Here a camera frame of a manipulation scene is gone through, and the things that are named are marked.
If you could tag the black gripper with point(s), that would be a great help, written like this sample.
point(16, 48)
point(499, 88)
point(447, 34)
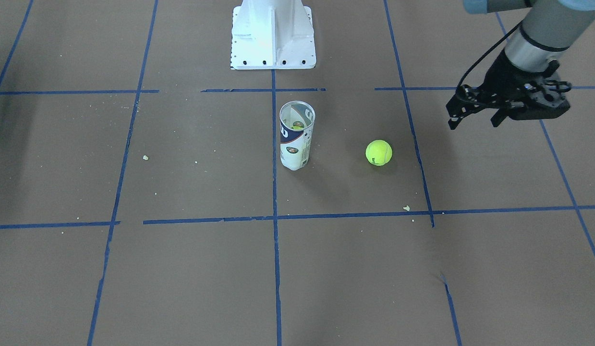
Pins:
point(503, 76)

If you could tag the yellow tennis ball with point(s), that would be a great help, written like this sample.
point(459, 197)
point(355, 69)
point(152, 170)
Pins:
point(378, 152)

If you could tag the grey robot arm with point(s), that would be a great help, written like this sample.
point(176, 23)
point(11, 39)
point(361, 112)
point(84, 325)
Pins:
point(547, 31)

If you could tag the tennis ball inside can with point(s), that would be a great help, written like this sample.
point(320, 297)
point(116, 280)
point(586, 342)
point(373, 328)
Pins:
point(297, 126)

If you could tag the clear tennis ball can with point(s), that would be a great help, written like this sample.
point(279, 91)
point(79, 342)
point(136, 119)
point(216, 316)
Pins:
point(295, 145)

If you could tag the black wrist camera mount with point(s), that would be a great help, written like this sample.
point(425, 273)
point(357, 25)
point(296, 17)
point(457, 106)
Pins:
point(539, 96)

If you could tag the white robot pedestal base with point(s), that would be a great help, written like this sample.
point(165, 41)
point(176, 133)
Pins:
point(272, 35)

